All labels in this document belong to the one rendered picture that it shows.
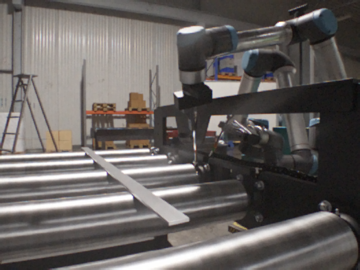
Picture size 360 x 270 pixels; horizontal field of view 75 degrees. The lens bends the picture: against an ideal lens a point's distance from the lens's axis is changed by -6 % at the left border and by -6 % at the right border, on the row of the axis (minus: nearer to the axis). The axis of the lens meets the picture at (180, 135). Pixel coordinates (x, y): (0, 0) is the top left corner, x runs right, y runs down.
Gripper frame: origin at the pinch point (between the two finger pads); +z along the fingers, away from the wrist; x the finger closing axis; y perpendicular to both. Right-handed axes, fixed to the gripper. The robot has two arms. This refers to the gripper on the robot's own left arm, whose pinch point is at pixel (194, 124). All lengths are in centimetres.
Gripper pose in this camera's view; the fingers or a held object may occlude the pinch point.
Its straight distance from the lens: 94.1
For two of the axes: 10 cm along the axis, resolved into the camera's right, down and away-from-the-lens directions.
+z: 0.7, 8.4, 5.4
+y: -3.6, -4.8, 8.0
